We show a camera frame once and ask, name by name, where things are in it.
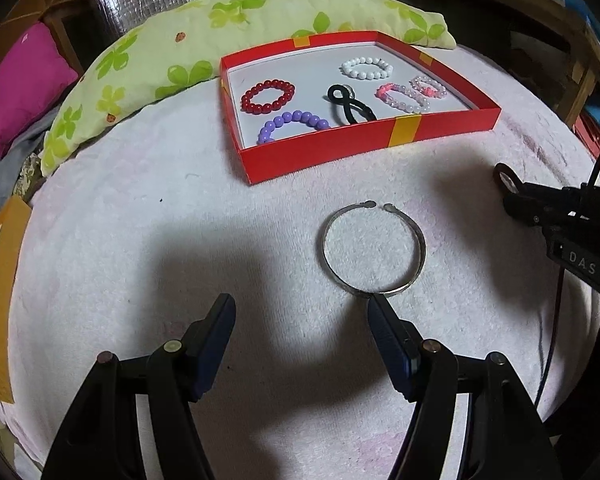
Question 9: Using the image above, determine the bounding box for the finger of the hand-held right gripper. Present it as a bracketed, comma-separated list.
[493, 162, 567, 229]

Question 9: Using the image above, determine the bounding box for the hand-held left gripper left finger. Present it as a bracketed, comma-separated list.
[40, 293, 237, 480]

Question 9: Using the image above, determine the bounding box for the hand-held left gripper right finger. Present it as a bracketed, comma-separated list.
[368, 293, 564, 480]

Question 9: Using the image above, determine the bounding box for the silver bangle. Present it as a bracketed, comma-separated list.
[322, 201, 427, 297]

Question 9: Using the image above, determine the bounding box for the light pink bead bracelet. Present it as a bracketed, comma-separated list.
[410, 75, 449, 101]

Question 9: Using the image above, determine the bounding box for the pink and clear bead bracelet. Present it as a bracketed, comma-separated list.
[376, 82, 431, 115]

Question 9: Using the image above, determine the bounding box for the black hair tie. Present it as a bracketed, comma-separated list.
[328, 83, 379, 126]

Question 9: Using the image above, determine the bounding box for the red shallow box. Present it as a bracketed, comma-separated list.
[220, 31, 502, 186]

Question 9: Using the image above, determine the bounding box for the white bead bracelet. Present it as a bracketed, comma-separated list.
[340, 55, 395, 81]

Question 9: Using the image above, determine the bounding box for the purple bead bracelet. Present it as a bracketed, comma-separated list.
[256, 110, 330, 145]

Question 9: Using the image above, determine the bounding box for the dark red bead bracelet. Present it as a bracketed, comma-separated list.
[240, 79, 297, 115]

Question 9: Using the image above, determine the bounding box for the white fleece blanket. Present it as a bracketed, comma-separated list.
[0, 42, 600, 480]

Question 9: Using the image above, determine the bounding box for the wooden bench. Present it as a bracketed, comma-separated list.
[370, 0, 600, 128]

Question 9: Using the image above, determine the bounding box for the grey blanket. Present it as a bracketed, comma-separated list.
[0, 110, 57, 213]

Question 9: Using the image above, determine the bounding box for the green floral pillow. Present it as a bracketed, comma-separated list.
[40, 0, 459, 179]

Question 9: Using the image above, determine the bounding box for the magenta pillow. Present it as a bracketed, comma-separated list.
[0, 22, 80, 162]

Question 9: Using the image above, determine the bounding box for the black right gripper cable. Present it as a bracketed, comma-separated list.
[532, 132, 600, 406]

